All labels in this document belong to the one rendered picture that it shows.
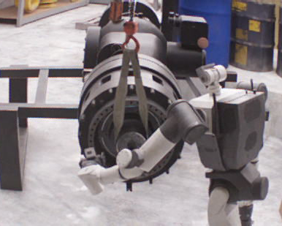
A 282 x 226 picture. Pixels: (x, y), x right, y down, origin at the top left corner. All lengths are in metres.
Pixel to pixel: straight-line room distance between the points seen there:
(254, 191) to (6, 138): 2.00
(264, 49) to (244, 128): 3.61
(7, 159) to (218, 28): 2.59
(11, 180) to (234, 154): 2.09
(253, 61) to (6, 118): 2.93
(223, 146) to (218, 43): 3.27
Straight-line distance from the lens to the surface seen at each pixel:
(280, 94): 5.22
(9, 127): 3.79
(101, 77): 2.98
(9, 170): 3.93
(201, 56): 4.15
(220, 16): 5.46
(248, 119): 2.25
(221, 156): 2.32
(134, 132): 2.68
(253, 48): 5.75
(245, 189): 2.39
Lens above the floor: 1.92
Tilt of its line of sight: 19 degrees down
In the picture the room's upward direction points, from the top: 4 degrees clockwise
